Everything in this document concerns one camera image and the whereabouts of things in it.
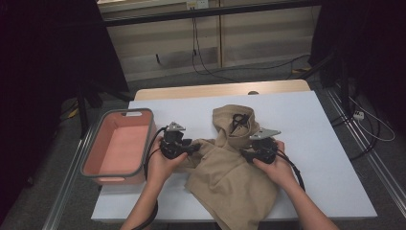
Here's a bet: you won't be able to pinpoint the aluminium floor rail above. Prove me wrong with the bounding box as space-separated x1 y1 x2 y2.
41 127 97 230
324 87 406 210

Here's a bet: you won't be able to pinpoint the pink basket with grey rim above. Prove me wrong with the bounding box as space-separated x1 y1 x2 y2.
79 107 157 186

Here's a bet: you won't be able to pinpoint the black metal stand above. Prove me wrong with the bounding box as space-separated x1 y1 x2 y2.
298 51 352 113

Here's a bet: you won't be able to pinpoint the black wall cable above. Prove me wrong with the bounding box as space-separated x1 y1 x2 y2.
191 8 312 83

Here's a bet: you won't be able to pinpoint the black horizontal bar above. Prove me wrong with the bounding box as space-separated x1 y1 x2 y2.
101 0 322 28

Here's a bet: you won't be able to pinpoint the white wall socket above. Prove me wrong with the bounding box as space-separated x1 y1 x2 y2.
186 0 210 10

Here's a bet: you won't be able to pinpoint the white floor cable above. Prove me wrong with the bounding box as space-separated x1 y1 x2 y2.
348 95 396 143

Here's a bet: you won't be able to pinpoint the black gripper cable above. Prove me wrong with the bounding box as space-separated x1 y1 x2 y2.
276 149 306 193
132 126 169 230

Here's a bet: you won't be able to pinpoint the black curtain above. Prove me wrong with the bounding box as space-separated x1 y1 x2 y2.
0 0 130 219
310 0 406 135

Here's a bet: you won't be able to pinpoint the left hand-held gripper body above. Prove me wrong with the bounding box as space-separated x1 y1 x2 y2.
159 121 193 160

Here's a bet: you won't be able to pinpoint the black tripod stand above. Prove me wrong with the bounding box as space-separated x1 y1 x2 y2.
75 80 135 140

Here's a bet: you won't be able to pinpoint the person's right hand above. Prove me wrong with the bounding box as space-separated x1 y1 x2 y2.
253 140 300 193

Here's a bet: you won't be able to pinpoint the black floor cables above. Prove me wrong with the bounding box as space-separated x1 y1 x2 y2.
329 104 382 162

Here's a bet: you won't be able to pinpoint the beige drawstring shorts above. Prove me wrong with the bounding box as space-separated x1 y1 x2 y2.
173 103 279 230

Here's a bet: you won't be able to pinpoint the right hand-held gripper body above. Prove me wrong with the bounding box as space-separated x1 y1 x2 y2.
248 127 282 165

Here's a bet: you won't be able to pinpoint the person's left hand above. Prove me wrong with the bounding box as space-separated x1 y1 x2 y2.
147 137 188 192

